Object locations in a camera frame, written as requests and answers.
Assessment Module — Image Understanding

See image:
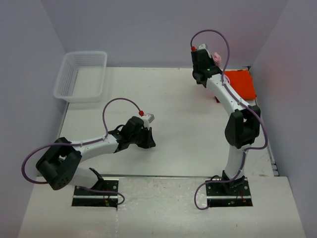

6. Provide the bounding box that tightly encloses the white plastic basket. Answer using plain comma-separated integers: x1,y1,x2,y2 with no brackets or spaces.
53,51,107,103

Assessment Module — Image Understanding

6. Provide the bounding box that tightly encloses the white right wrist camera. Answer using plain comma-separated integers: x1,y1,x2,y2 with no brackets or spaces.
197,44,208,50

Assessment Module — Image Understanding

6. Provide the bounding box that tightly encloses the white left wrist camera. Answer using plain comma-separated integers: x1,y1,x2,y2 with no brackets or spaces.
141,114,155,124

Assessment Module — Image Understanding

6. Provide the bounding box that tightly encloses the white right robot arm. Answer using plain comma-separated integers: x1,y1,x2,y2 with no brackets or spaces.
191,45,261,195

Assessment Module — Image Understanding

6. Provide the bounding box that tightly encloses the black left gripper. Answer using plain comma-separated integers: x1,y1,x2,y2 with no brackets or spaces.
129,125,156,149

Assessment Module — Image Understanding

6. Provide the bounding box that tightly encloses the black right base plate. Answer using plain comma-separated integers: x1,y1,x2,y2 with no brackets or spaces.
206,176,253,208

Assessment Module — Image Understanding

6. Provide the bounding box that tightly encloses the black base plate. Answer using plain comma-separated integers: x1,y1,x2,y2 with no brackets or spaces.
71,168,119,209
206,176,253,208

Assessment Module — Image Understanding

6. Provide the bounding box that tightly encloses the pink t shirt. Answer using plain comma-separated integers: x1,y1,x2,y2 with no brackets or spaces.
213,52,230,84

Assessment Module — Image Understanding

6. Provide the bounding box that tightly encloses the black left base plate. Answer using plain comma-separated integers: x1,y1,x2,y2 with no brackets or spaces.
71,168,119,209

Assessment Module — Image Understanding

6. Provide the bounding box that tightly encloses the orange folded t shirt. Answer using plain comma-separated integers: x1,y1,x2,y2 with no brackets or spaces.
225,70,257,101

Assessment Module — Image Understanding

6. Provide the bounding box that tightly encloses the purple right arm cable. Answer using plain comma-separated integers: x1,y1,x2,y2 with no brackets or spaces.
190,29,269,184

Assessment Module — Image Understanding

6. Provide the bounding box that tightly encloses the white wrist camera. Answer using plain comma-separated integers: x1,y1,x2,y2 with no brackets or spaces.
197,44,208,50
141,114,155,124

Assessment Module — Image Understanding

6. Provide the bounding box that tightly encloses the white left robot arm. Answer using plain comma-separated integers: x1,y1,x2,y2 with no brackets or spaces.
36,114,156,195

